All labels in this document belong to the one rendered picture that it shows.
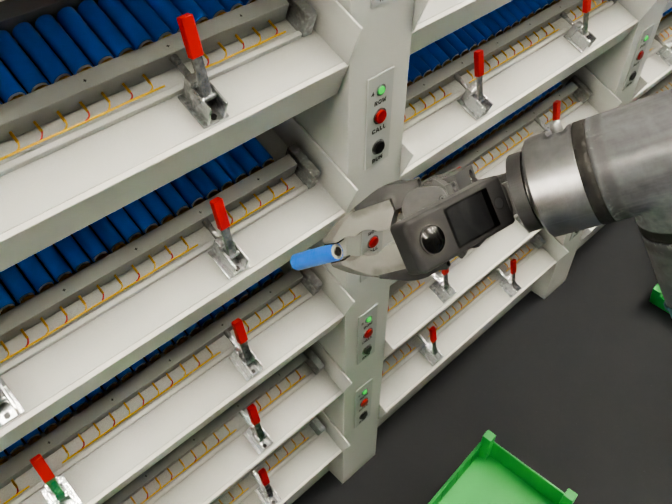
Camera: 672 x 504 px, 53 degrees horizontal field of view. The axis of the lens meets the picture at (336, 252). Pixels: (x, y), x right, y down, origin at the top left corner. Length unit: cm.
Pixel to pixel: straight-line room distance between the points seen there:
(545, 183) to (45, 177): 40
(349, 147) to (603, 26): 62
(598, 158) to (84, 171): 41
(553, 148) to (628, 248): 141
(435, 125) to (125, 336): 50
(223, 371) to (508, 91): 57
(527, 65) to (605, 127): 54
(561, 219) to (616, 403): 109
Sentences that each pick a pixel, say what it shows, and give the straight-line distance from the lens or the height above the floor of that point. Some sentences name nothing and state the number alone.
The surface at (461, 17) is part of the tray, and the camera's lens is 85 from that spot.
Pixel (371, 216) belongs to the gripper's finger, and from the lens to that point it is 65.
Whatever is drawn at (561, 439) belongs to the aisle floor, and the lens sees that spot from 156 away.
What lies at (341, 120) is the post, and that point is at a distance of 76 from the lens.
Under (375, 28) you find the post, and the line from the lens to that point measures 72.
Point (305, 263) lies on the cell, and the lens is 70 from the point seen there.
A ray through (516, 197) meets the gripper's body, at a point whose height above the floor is 93.
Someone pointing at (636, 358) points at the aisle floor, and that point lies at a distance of 174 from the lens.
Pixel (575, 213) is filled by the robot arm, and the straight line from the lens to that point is 58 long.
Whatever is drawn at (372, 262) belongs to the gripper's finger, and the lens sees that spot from 66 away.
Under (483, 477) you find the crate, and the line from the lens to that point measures 147.
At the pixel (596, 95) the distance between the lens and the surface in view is 142.
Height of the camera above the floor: 130
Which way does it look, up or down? 46 degrees down
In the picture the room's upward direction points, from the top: straight up
